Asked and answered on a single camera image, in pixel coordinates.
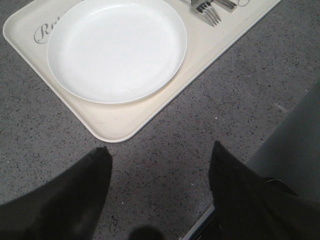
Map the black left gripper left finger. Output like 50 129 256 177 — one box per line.
0 147 113 240

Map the silver chopstick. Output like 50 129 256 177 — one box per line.
221 0 237 12
213 0 237 13

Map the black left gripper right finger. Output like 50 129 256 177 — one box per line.
208 141 320 240

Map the white round plate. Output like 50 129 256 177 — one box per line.
47 0 187 104

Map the cream rabbit print tray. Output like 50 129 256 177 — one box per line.
2 0 277 143

